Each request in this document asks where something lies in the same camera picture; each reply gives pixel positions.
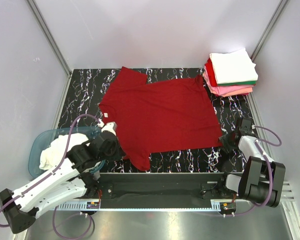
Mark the left aluminium corner post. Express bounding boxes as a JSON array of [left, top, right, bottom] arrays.
[[25, 0, 72, 77]]

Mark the right aluminium corner post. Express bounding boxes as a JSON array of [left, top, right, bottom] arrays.
[[251, 0, 290, 62]]

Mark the white t shirt in basket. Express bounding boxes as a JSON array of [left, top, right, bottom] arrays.
[[39, 133, 89, 171]]

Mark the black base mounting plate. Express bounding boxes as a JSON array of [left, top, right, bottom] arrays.
[[69, 172, 247, 200]]

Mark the purple cable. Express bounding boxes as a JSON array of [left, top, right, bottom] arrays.
[[197, 124, 283, 218], [0, 113, 105, 238]]

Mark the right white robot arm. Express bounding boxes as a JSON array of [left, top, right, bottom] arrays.
[[217, 130, 286, 208]]

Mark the black marbled table mat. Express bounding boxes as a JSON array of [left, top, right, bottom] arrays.
[[58, 68, 253, 173]]

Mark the dark red t shirt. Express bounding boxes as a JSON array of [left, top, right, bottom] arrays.
[[98, 67, 222, 171]]

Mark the white slotted cable duct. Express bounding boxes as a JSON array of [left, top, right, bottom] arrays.
[[58, 200, 221, 212]]

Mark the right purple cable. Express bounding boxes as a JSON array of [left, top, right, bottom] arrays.
[[197, 124, 283, 218]]

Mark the blue plastic basket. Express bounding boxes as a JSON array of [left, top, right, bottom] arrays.
[[28, 126, 101, 179]]

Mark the aluminium corner post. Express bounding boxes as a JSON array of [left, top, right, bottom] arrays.
[[251, 0, 290, 62], [25, 0, 72, 77]]

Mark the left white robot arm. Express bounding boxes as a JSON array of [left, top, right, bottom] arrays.
[[0, 130, 124, 234]]

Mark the folded green t shirt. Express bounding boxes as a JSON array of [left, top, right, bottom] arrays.
[[216, 80, 257, 87]]

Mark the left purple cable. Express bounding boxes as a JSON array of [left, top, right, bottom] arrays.
[[0, 113, 105, 238]]

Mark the folded red t shirt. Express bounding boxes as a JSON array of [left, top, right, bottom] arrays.
[[205, 58, 218, 87]]

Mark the folded white t shirt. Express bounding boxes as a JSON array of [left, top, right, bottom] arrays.
[[209, 48, 258, 86]]

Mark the folded pink t shirt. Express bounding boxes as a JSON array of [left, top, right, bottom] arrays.
[[203, 71, 255, 97]]

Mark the folded salmon t shirt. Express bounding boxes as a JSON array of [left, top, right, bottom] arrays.
[[209, 86, 253, 98]]

